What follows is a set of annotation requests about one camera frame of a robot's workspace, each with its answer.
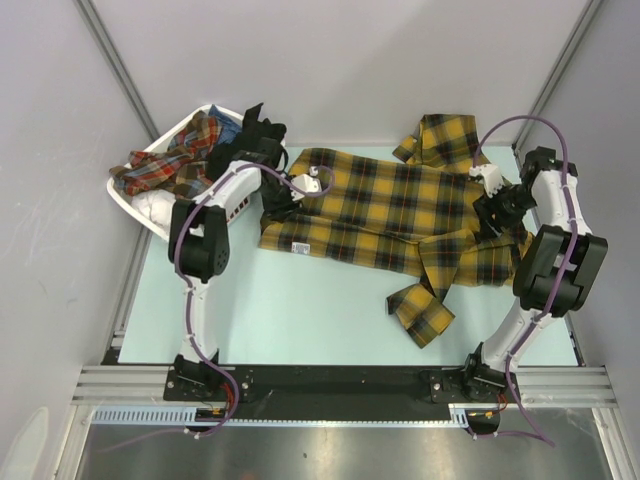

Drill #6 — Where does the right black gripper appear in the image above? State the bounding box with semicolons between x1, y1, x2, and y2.
472;182;538;241

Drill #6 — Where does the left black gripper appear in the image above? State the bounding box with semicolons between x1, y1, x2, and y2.
257;175;303;224

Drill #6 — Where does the yellow plaid long sleeve shirt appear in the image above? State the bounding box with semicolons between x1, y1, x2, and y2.
259;114;533;348

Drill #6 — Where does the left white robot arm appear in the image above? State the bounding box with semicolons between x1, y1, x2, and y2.
168;137;308;400

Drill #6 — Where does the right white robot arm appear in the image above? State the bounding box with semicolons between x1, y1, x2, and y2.
461;147;608;401

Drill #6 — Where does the black shirt in basket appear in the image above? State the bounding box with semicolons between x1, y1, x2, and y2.
205;103;287;182

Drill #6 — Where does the blue shirt in basket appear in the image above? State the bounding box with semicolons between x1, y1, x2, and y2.
208;105;242;145

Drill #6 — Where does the red plaid shirt in basket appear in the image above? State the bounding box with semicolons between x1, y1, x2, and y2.
109;111;222;199

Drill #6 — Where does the white shirt in basket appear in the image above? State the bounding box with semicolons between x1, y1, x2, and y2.
131;190;176;229

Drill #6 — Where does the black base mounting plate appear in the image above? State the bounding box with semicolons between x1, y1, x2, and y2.
163;363;517;422

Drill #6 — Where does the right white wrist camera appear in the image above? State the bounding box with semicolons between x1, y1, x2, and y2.
469;164;505;198

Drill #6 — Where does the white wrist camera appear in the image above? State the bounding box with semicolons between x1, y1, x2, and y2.
469;164;505;198
291;166;322;201

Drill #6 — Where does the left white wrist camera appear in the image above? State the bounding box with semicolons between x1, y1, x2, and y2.
291;166;322;201

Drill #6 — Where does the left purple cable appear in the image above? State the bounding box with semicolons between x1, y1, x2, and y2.
102;162;335;442

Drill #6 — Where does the right corner aluminium post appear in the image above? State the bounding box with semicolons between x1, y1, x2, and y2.
511;0;609;161

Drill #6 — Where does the corner aluminium post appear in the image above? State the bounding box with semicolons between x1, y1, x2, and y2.
511;0;609;161
73;0;160;140

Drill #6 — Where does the white slotted cable duct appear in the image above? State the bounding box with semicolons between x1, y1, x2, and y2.
92;406;469;428

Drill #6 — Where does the aluminium frame rail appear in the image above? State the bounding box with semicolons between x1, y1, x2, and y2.
73;365;617;408

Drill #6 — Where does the left corner aluminium post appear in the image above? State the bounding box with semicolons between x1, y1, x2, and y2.
73;0;160;140

